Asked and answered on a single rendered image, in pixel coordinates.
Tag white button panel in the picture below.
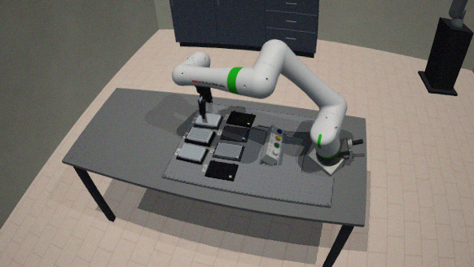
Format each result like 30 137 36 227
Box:
258 124 284 167

